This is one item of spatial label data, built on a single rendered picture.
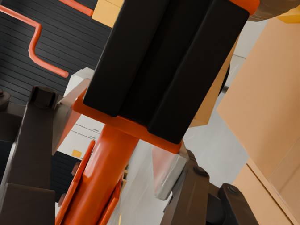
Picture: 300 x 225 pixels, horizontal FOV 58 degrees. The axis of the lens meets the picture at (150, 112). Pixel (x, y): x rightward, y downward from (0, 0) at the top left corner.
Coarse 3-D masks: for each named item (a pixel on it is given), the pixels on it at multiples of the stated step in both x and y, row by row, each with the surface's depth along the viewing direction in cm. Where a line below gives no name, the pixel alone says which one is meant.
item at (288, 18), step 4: (296, 8) 26; (288, 12) 27; (292, 12) 26; (296, 12) 26; (280, 16) 29; (284, 16) 28; (288, 16) 27; (292, 16) 26; (296, 16) 26; (280, 20) 30; (284, 20) 29; (288, 20) 28; (292, 20) 27; (296, 20) 27
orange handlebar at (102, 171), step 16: (112, 128) 15; (96, 144) 16; (112, 144) 15; (128, 144) 15; (96, 160) 16; (112, 160) 15; (128, 160) 16; (80, 176) 16; (96, 176) 16; (112, 176) 16; (80, 192) 16; (96, 192) 16; (112, 192) 17; (64, 208) 16; (80, 208) 16; (96, 208) 16; (112, 208) 16; (64, 224) 17; (80, 224) 16; (96, 224) 17
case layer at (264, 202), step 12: (252, 168) 102; (240, 180) 107; (252, 180) 99; (264, 180) 93; (252, 192) 96; (264, 192) 90; (252, 204) 94; (264, 204) 88; (276, 204) 83; (264, 216) 86; (276, 216) 81; (288, 216) 77
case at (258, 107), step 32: (288, 32) 29; (256, 64) 33; (288, 64) 26; (224, 96) 38; (256, 96) 29; (288, 96) 24; (256, 128) 27; (288, 128) 22; (256, 160) 24; (288, 160) 21; (288, 192) 19
